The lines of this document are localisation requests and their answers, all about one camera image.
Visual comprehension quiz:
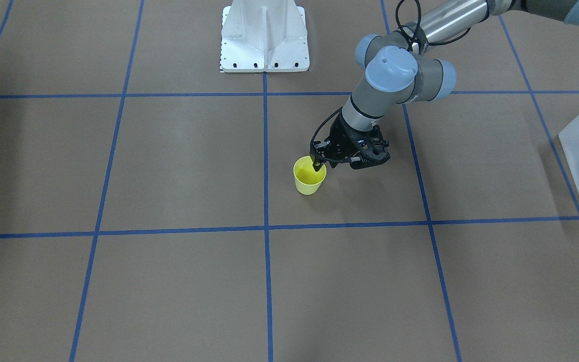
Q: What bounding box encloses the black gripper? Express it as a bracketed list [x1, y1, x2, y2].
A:
[312, 112, 391, 172]

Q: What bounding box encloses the yellow plastic cup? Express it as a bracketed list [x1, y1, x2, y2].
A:
[293, 156, 328, 195]

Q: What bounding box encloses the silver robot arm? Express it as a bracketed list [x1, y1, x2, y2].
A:
[310, 1, 579, 171]

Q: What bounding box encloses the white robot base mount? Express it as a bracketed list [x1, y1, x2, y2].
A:
[219, 1, 310, 73]

